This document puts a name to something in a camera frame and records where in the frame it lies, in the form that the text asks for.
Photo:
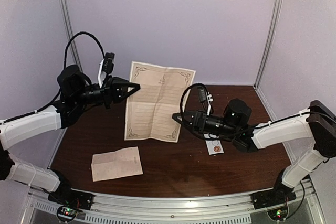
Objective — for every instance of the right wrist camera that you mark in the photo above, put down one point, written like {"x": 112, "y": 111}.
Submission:
{"x": 206, "y": 99}

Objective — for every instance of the aluminium right corner post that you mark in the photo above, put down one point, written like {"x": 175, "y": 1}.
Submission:
{"x": 276, "y": 10}

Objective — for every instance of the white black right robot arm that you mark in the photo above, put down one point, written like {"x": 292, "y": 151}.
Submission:
{"x": 316, "y": 122}

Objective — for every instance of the beige ornate letter sheet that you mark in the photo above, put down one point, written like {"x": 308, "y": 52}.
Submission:
{"x": 149, "y": 110}

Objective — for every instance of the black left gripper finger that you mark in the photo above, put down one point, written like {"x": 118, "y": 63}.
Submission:
{"x": 122, "y": 91}
{"x": 123, "y": 84}

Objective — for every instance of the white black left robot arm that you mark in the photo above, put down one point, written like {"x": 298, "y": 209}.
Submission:
{"x": 75, "y": 94}

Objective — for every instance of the green circuit board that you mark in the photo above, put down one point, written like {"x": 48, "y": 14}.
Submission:
{"x": 66, "y": 214}
{"x": 278, "y": 214}

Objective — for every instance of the aluminium front table rail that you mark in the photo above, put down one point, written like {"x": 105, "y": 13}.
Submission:
{"x": 234, "y": 208}

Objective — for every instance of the aluminium left corner post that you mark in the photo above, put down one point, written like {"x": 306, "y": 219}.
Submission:
{"x": 69, "y": 31}

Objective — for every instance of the left green circuit board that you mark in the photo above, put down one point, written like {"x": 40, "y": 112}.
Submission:
{"x": 66, "y": 214}

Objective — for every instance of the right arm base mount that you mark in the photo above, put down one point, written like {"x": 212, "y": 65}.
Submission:
{"x": 269, "y": 198}

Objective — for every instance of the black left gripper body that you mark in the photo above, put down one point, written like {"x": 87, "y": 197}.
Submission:
{"x": 106, "y": 92}

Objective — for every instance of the right green circuit board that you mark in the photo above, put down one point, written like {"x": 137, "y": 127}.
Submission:
{"x": 278, "y": 214}

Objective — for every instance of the white seal sticker strip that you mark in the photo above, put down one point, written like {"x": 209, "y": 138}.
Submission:
{"x": 214, "y": 147}

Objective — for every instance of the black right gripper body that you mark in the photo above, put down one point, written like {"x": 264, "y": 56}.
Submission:
{"x": 201, "y": 125}

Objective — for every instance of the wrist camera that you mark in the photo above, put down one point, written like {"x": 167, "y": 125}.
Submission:
{"x": 206, "y": 99}
{"x": 106, "y": 67}

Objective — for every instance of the aluminium corner post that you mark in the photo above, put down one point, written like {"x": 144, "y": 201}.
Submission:
{"x": 69, "y": 31}
{"x": 276, "y": 10}

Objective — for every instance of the folded beige paper sheet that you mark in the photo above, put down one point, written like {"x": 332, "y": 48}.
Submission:
{"x": 118, "y": 164}

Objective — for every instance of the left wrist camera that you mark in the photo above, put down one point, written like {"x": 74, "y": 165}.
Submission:
{"x": 106, "y": 67}

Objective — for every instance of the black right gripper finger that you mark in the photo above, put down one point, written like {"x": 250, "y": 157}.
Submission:
{"x": 187, "y": 115}
{"x": 190, "y": 124}

